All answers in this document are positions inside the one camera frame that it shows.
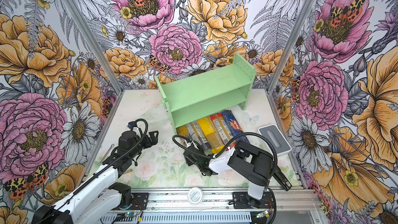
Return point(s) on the white round lid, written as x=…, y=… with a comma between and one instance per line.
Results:
x=195, y=196

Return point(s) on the clear white-label spaghetti bag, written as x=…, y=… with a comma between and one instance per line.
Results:
x=197, y=134

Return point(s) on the green wooden shelf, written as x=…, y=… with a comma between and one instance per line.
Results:
x=202, y=95

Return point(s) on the blue Barilla spaghetti box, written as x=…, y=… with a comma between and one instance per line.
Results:
x=231, y=122

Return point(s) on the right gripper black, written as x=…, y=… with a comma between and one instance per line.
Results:
x=188, y=162

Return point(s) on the yellow spaghetti bag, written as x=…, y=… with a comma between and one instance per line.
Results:
x=211, y=134

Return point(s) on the blue-bottom Arko spaghetti bag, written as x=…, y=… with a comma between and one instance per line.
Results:
x=183, y=131

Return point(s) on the small wooden stick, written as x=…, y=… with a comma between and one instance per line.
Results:
x=106, y=155

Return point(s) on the red spaghetti bag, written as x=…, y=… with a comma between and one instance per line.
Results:
x=221, y=127

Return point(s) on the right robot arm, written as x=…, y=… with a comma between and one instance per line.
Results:
x=251, y=162

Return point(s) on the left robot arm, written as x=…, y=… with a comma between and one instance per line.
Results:
x=101, y=192

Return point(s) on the white vented cable duct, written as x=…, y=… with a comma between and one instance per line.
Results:
x=189, y=218

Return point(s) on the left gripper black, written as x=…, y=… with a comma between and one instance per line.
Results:
x=154, y=140

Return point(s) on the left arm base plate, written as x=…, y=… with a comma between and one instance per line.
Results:
x=139, y=201

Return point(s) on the aluminium front rail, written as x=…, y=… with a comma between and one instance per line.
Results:
x=173, y=200

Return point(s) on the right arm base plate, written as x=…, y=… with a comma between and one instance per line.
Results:
x=241, y=200

